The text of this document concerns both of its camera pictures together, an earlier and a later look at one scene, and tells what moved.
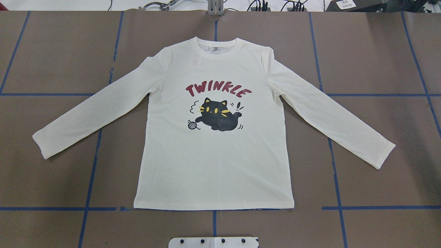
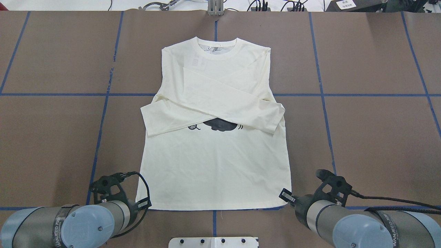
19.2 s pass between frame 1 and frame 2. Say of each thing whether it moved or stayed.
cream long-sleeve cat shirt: moved
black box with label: stayed
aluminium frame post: stayed
